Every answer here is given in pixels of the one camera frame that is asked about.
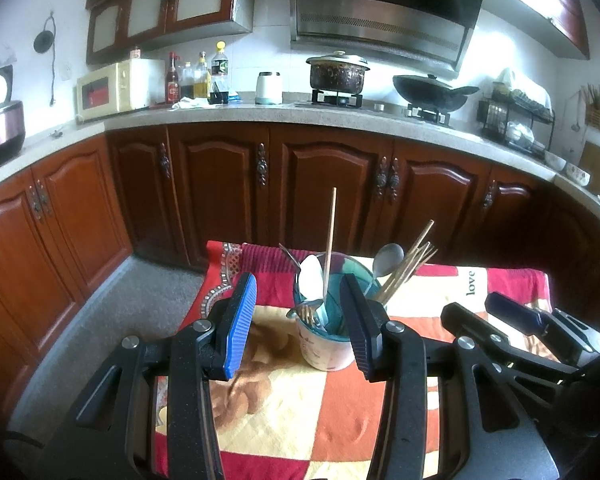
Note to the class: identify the small clear bottle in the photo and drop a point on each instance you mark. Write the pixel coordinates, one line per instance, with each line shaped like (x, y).
(186, 82)

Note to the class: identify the dark speckled cooking pot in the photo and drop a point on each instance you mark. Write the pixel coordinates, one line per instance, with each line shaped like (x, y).
(337, 77)

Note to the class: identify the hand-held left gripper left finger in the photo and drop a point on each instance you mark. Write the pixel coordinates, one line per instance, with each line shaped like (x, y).
(240, 325)

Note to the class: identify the white cloth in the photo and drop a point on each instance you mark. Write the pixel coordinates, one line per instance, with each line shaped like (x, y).
(190, 104)

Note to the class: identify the cream microwave oven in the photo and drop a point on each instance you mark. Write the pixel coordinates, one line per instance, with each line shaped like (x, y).
(115, 87)

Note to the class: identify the dark bottle with yellow cap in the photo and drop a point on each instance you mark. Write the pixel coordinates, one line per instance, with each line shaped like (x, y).
(220, 72)

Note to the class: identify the black round wall fixture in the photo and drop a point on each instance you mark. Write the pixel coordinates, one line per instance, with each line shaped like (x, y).
(44, 40)

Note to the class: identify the long single chopstick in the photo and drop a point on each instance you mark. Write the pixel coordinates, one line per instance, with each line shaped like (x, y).
(331, 230)

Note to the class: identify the white floral ceramic cup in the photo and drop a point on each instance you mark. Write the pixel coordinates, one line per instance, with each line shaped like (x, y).
(325, 350)

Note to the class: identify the red sauce bottle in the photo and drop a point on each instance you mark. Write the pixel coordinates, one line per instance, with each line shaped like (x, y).
(172, 80)

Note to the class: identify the cooking oil bottle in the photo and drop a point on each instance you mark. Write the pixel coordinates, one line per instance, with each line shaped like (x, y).
(201, 77)

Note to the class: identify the hanging ladle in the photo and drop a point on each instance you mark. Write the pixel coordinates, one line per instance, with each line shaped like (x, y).
(575, 110)

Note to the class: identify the bundle of wooden chopsticks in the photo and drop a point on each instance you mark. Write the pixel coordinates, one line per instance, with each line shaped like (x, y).
(407, 267)

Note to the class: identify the steel range hood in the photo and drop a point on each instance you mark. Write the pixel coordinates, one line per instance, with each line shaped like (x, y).
(380, 25)

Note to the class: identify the hanging wall utensil holder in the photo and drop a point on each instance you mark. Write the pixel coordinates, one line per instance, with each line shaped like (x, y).
(597, 105)

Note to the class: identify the white jar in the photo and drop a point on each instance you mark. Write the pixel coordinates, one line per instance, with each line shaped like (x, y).
(269, 87)

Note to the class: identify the gas stove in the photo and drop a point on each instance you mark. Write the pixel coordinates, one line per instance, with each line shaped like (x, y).
(330, 99)

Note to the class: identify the patterned white bowl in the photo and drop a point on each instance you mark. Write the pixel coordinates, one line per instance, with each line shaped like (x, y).
(577, 174)

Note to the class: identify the steel spoon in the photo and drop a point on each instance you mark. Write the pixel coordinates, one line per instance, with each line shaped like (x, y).
(389, 257)

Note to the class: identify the maroon rice cooker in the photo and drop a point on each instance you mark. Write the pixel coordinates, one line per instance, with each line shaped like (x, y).
(0, 130)

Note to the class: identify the black wok with lid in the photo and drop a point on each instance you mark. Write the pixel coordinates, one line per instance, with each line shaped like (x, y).
(430, 95)

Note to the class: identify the patchwork fleece blanket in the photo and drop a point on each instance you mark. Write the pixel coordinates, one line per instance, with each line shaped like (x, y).
(290, 410)

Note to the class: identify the small jar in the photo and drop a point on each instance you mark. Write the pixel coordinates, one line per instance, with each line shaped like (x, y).
(135, 52)

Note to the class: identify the grey stone countertop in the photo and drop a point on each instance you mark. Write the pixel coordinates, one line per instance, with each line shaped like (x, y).
(230, 112)

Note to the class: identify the white wall socket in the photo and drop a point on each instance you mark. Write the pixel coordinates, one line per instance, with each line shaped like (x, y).
(66, 71)

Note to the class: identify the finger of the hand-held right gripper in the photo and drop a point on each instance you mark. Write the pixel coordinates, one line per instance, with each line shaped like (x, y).
(515, 312)
(462, 320)

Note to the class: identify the white ceramic soup spoon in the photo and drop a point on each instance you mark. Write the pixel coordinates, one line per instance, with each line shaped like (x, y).
(311, 280)

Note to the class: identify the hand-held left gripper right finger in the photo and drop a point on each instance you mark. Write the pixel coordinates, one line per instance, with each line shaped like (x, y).
(360, 325)

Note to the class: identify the golden fork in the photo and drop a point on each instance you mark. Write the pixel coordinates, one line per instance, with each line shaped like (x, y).
(307, 312)

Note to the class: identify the wooden cutting board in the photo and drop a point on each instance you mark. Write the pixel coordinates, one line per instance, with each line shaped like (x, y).
(597, 160)

